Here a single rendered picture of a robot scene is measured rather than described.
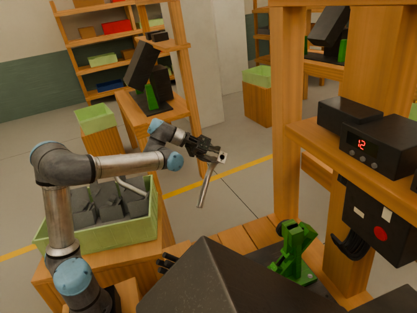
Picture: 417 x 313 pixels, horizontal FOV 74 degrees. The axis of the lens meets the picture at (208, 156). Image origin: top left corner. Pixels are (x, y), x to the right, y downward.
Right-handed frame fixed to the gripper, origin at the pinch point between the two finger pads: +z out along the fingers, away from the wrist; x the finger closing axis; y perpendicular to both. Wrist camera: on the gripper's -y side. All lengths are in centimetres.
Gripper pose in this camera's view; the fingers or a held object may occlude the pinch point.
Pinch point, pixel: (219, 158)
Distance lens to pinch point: 130.1
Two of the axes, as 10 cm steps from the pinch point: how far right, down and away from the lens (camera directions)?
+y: 3.7, -2.6, -8.9
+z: 8.9, 3.9, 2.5
